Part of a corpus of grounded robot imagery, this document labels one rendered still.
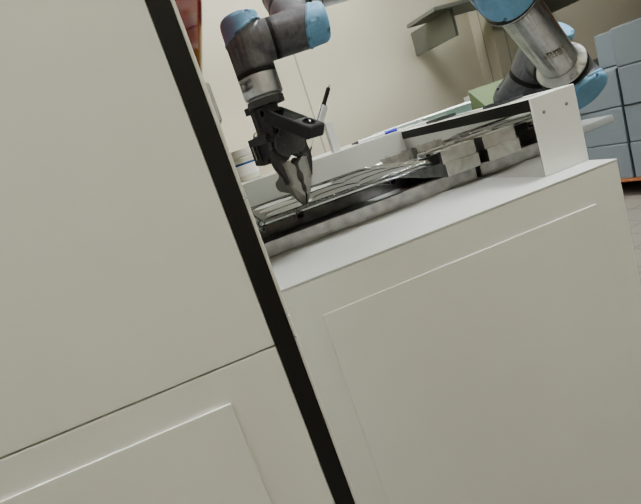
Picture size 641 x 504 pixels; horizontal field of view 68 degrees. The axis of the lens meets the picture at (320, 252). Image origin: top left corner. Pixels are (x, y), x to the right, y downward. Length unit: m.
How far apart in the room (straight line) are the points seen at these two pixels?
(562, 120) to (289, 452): 0.72
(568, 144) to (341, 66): 3.82
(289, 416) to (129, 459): 0.17
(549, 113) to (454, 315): 0.40
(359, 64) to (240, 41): 3.85
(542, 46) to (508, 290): 0.59
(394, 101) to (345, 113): 0.54
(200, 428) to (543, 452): 0.66
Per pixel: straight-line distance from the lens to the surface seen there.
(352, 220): 1.00
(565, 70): 1.31
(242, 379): 0.52
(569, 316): 0.94
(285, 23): 0.94
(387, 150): 1.39
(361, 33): 4.85
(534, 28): 1.17
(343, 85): 4.64
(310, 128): 0.85
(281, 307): 0.50
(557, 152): 0.96
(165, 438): 0.55
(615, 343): 1.02
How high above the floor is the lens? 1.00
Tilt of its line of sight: 12 degrees down
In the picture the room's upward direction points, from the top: 19 degrees counter-clockwise
